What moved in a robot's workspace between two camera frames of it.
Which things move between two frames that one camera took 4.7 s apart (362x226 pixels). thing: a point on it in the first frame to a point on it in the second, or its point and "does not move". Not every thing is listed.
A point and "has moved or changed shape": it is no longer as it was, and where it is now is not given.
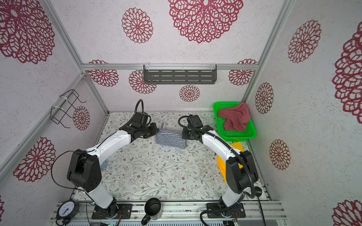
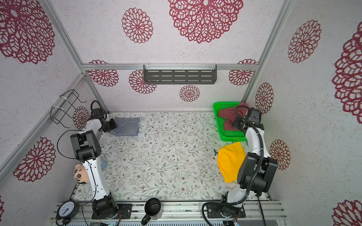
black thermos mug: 153,209 does not move
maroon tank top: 237,117 does not move
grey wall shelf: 179,74 does not move
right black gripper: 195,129 to 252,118
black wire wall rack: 57,113 does not move
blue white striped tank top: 170,139 has moved or changed shape
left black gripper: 154,130 to 113,125
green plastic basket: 249,132 does not move
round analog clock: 67,210 does not move
